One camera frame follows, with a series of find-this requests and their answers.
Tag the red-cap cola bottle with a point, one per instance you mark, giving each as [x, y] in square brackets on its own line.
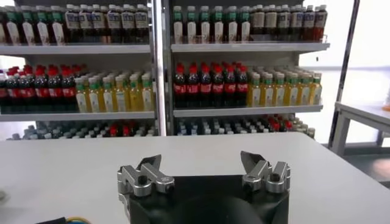
[217, 88]
[113, 131]
[126, 131]
[28, 92]
[230, 88]
[242, 88]
[179, 88]
[69, 91]
[205, 88]
[288, 124]
[192, 88]
[55, 92]
[42, 92]
[13, 92]
[275, 126]

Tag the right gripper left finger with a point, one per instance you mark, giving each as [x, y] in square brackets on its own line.
[143, 179]

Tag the black diagonal pole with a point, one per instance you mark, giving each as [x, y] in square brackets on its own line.
[345, 61]

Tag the grey metal shelf rack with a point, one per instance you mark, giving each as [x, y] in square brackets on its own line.
[76, 116]
[243, 111]

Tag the dark bottle beige label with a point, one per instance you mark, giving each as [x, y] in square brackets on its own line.
[270, 21]
[258, 21]

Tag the dark bottle blue-white label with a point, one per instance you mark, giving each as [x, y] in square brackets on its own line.
[141, 21]
[114, 22]
[283, 21]
[296, 21]
[98, 22]
[71, 22]
[308, 21]
[128, 22]
[320, 21]

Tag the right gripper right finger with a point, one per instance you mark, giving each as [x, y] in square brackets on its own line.
[265, 176]

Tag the green-cap brown tea bottle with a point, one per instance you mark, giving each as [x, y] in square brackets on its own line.
[13, 33]
[178, 32]
[2, 33]
[218, 32]
[58, 33]
[191, 32]
[232, 32]
[43, 33]
[245, 30]
[29, 33]
[205, 32]

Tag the yellow juice bottle green label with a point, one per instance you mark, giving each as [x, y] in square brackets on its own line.
[279, 94]
[254, 94]
[94, 99]
[134, 97]
[147, 97]
[121, 98]
[81, 99]
[317, 91]
[108, 99]
[268, 94]
[293, 94]
[305, 92]

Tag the white framed side table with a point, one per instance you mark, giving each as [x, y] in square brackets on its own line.
[365, 112]

